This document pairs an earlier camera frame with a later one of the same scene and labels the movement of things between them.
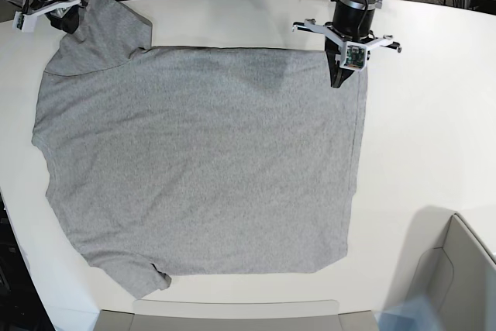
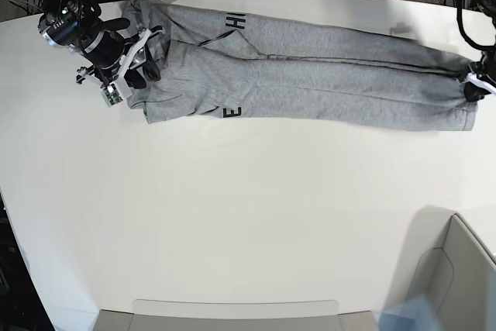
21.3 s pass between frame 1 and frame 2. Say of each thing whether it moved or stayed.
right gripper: moved
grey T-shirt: moved
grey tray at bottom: stayed
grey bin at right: stayed
